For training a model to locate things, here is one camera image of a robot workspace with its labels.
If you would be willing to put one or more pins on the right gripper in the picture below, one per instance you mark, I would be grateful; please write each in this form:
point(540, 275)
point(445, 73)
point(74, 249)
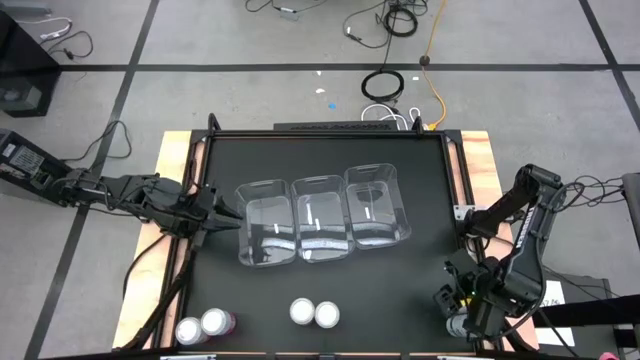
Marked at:
point(465, 280)

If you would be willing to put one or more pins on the black power strip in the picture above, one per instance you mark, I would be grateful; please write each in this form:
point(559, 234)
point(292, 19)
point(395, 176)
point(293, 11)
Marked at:
point(330, 126)

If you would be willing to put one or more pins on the grey power adapter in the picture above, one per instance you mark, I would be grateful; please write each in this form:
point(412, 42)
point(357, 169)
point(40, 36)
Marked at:
point(289, 13)

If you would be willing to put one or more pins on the white paper sheet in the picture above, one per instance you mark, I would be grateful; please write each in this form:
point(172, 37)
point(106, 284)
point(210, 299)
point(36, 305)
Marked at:
point(555, 295)

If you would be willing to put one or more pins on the orange and white soda can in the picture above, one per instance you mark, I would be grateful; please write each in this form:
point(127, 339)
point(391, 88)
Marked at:
point(302, 311)
point(327, 314)

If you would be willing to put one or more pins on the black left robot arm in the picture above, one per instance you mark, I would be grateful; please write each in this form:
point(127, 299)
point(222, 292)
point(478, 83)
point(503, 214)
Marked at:
point(125, 192)

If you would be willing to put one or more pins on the grey post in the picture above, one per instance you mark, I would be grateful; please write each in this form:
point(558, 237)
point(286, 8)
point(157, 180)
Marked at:
point(632, 200)

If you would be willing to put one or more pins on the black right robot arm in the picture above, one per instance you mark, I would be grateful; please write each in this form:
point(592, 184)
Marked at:
point(530, 235)

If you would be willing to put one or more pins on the silver edge bracket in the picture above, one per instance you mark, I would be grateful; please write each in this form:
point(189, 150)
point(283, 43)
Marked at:
point(457, 358)
point(187, 357)

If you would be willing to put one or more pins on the black computer box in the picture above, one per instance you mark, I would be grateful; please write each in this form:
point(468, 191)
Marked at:
point(25, 160)

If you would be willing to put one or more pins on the plywood table board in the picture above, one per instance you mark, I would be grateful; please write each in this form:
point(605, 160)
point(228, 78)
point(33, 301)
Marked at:
point(475, 150)

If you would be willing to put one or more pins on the pink object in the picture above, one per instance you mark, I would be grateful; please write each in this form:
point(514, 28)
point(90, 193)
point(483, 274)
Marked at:
point(609, 357)

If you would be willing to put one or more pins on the black cabinet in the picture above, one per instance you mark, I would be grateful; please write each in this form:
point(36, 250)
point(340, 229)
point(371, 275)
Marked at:
point(25, 75)

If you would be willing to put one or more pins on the black floor box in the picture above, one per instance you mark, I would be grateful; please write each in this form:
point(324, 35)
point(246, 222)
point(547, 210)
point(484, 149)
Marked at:
point(585, 287)

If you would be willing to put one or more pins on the magenta bottle white cap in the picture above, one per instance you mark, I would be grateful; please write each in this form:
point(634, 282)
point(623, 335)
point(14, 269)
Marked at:
point(215, 321)

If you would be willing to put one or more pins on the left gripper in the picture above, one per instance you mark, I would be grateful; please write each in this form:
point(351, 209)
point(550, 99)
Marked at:
point(192, 212)

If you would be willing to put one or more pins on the silver base bracket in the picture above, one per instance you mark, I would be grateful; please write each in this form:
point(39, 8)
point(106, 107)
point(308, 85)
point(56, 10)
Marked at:
point(462, 212)

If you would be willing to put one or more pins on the clear plastic bin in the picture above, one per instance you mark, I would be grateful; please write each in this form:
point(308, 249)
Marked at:
point(377, 215)
point(265, 230)
point(322, 225)

